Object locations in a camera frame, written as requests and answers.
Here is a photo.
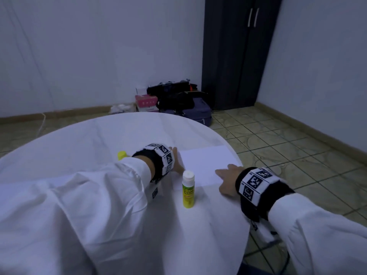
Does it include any person's left hand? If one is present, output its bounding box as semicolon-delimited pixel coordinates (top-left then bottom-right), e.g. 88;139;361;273
170;147;186;175

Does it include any person's right hand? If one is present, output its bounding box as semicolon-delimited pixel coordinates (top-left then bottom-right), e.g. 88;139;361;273
215;163;247;198

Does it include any white paper stack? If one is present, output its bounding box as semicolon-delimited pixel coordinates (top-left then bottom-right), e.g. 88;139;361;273
177;146;244;188

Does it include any yellow glue stick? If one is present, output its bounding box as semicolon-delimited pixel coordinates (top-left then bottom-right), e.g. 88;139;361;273
182;170;196;209

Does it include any person's right forearm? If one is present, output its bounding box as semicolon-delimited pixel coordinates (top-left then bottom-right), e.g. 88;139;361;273
268;193;367;275

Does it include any person's left forearm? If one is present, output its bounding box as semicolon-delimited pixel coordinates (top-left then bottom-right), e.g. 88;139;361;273
0;156;156;275

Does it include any black left wristband with markers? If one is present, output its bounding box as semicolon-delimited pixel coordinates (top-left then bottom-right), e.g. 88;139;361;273
132;143;175;184

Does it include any black wristband with markers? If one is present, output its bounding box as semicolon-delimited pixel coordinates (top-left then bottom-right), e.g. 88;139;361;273
234;167;296;222
132;143;175;184

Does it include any black right wristband with markers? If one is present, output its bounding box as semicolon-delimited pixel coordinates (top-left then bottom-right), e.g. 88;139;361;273
234;167;296;222

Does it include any blue suitcase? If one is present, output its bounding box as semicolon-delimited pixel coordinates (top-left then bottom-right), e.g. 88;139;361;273
163;98;213;127

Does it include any black bag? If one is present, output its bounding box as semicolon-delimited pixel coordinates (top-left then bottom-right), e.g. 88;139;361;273
146;81;198;111

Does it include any pink box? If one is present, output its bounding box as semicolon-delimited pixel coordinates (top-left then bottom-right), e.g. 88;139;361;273
135;94;159;111

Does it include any white item on floor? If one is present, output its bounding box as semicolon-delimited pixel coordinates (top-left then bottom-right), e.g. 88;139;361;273
109;104;137;115

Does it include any black wardrobe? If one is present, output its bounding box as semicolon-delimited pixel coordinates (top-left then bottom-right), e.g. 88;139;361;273
201;0;283;111

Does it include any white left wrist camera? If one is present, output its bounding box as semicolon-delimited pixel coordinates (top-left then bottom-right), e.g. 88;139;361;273
145;181;164;201

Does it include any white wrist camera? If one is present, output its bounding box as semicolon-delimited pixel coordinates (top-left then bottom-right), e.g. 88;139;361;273
250;219;282;245
145;181;164;201

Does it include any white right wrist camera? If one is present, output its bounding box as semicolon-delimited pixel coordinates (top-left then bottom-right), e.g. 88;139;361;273
250;219;282;245

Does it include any black right camera cable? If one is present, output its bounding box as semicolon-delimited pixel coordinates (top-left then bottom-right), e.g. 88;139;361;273
261;238;290;275

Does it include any white wall cable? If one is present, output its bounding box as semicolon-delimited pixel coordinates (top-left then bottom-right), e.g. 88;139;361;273
8;0;49;138

